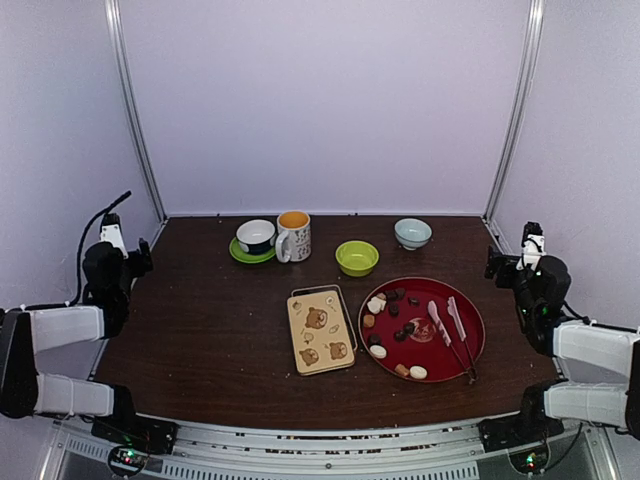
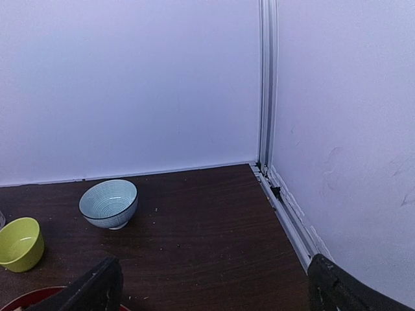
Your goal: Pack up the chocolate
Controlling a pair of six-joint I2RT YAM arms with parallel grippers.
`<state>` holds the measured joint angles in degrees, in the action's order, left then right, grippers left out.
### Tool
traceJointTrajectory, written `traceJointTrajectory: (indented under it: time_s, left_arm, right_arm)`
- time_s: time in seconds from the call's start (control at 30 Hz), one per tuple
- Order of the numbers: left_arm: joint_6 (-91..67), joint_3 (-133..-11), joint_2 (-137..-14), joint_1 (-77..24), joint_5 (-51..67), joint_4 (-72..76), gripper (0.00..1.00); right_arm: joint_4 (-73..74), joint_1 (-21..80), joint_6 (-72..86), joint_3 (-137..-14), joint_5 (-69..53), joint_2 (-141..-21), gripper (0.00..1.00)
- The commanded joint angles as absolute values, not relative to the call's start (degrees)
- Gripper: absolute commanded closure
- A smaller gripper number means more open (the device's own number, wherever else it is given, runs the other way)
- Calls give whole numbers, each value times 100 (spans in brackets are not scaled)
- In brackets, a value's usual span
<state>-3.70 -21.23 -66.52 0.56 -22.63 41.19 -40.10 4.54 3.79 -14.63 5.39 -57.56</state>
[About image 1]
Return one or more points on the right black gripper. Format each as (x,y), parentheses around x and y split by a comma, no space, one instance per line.
(493,263)

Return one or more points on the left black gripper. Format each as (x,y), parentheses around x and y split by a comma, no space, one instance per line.
(146,264)

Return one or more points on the pink cat paw tongs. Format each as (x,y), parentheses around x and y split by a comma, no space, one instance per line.
(453,333)

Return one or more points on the beige bear tin lid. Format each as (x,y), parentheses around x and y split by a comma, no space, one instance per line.
(320,330)

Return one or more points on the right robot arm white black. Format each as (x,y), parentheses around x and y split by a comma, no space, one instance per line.
(540,283)

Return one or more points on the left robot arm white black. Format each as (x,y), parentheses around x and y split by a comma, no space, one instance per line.
(28,331)

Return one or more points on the dark chocolate top square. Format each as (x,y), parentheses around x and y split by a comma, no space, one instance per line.
(396,294)

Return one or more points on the white chocolate pieces top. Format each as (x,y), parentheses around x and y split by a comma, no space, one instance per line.
(376,303)

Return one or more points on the white round chocolate front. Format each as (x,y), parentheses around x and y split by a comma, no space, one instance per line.
(418,372)

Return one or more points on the caramel square chocolate left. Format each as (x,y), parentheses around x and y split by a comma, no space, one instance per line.
(369,321)

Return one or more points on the caramel brown chocolate front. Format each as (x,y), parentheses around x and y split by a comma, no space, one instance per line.
(401,370)

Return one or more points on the white round chocolate left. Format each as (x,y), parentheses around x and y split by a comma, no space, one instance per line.
(378,351)

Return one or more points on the pale blue ceramic bowl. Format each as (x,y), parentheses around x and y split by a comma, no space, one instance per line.
(412,233)

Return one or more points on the red round tray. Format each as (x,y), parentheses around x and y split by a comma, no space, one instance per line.
(424,347)

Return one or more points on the white and navy bowl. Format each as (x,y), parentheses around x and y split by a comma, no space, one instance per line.
(256,237)

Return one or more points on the lime green bowl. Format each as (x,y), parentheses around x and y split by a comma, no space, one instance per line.
(357,258)

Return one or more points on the white floral mug orange inside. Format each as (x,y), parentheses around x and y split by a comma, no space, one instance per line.
(293,242)

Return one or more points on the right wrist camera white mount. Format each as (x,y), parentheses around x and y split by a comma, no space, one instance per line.
(532,246)

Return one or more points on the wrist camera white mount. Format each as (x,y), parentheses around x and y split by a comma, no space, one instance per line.
(532,246)
(110,232)

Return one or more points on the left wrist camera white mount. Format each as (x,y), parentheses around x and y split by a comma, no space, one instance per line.
(110,232)

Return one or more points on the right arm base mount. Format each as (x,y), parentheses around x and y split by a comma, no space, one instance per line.
(526,445)

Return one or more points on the right aluminium frame post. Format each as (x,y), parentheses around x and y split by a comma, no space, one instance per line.
(526,73)

